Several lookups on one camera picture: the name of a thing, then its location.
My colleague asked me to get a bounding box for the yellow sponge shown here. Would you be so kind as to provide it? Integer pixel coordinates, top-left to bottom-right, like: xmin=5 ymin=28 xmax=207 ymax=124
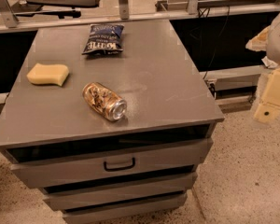
xmin=26 ymin=63 xmax=69 ymax=86

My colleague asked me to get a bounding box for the blue kettle chips bag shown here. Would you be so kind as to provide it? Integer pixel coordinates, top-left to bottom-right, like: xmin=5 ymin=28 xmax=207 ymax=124
xmin=82 ymin=24 xmax=124 ymax=55

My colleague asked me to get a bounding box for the bottom grey drawer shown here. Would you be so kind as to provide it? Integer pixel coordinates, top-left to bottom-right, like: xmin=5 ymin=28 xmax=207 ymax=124
xmin=63 ymin=191 xmax=187 ymax=224

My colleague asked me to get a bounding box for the metal frame rail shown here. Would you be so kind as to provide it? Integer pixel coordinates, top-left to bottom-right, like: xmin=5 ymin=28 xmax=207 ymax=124
xmin=0 ymin=0 xmax=280 ymax=34

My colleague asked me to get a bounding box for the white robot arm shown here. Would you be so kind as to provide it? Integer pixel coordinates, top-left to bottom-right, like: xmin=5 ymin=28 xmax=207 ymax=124
xmin=245 ymin=13 xmax=280 ymax=123

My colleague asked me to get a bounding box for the black drawer handle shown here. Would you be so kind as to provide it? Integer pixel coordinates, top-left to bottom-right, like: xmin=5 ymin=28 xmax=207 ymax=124
xmin=103 ymin=158 xmax=135 ymax=172

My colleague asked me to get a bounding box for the middle grey drawer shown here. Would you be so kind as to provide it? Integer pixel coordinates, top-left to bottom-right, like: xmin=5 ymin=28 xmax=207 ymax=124
xmin=44 ymin=172 xmax=197 ymax=210

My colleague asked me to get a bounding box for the grey drawer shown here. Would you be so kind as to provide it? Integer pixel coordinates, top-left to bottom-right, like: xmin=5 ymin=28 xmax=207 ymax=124
xmin=44 ymin=172 xmax=197 ymax=210
xmin=11 ymin=138 xmax=213 ymax=189
xmin=63 ymin=191 xmax=187 ymax=224

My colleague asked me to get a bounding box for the black hanging cable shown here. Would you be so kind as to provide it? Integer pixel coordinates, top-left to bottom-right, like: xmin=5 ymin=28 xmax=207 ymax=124
xmin=202 ymin=6 xmax=231 ymax=79

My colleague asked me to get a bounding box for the grey drawer cabinet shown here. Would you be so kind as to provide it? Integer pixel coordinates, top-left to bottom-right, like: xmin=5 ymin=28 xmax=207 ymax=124
xmin=0 ymin=21 xmax=223 ymax=224

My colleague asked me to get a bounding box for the top grey drawer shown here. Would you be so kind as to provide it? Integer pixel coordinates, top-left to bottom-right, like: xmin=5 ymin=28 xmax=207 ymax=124
xmin=11 ymin=138 xmax=213 ymax=189

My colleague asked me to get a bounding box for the black office chair base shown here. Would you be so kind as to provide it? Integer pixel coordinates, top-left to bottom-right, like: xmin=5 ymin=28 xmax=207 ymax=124
xmin=10 ymin=0 xmax=109 ymax=20

